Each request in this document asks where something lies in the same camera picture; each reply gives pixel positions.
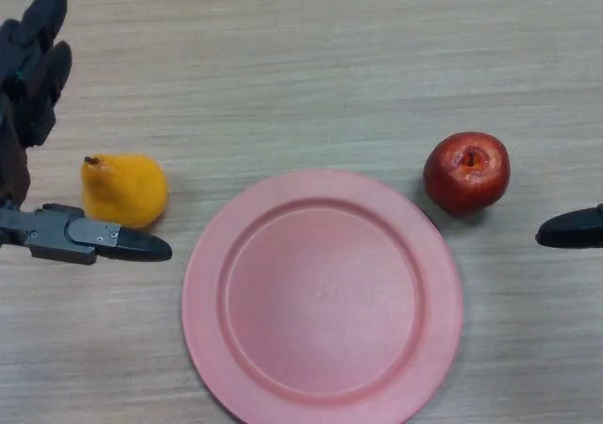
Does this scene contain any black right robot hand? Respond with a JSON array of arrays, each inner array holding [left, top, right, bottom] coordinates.
[[534, 203, 603, 250]]

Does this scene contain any yellow pear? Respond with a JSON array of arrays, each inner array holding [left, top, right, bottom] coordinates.
[[80, 153, 170, 230]]

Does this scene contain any pink round plate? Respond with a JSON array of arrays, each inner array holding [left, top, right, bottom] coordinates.
[[181, 169, 464, 424]]

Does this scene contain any red apple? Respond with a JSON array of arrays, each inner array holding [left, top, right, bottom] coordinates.
[[422, 131, 512, 219]]

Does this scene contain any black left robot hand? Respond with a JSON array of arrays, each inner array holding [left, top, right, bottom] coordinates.
[[0, 0, 173, 266]]

